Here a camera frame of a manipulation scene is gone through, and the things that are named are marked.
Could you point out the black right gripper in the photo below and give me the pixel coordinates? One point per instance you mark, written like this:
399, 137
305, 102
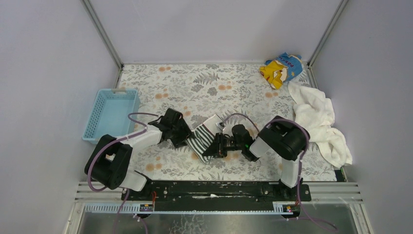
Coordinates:
218, 145

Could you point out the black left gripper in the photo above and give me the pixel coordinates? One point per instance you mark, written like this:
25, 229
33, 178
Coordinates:
180, 131

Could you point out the green white striped towel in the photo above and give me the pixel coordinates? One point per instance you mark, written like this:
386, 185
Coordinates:
203, 136

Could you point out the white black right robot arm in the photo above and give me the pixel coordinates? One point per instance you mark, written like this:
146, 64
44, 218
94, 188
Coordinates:
285, 137

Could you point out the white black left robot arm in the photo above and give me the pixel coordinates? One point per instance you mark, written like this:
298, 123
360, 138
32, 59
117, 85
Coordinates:
109, 165

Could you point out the floral patterned table mat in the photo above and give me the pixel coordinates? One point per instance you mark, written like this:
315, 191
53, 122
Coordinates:
237, 93

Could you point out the light blue plastic basket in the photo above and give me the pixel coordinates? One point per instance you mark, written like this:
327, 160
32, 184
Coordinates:
110, 114

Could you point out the white fluffy towel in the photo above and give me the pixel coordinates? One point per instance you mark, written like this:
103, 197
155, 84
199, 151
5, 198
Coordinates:
315, 113

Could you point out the blue yellow cartoon towel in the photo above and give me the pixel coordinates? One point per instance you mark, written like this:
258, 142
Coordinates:
283, 68

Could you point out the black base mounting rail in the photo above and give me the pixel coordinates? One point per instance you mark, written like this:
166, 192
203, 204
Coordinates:
214, 194

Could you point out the white slotted cable duct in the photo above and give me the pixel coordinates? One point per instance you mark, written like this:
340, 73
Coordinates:
148, 209

